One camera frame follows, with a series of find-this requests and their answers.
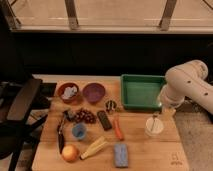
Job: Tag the red-brown bowl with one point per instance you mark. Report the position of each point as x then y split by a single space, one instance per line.
61 89

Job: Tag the purple bowl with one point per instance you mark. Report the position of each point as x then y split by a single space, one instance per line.
93 92

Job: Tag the green plastic tray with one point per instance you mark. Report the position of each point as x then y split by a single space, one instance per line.
140 92

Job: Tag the blue plastic cup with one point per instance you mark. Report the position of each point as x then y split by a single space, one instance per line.
79 131

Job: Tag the blue sponge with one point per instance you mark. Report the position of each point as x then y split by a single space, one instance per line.
120 155

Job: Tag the black handled tool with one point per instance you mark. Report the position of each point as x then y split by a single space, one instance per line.
66 116

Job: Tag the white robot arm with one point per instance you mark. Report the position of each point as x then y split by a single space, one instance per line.
187 80

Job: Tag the small metal cup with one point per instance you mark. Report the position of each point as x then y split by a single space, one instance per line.
111 106

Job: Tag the black remote control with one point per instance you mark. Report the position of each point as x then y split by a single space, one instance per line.
103 118

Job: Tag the black office chair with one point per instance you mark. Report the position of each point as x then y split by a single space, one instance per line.
14 130

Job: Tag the white cup with stick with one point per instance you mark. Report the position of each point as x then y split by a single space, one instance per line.
153 126

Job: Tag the white crumpled cloth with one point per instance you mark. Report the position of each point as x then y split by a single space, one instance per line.
69 92

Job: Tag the bunch of dark grapes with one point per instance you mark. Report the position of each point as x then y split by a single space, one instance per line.
84 115

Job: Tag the orange carrot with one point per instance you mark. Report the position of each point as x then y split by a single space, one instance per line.
117 129

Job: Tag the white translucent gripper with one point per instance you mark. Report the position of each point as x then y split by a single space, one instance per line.
165 97

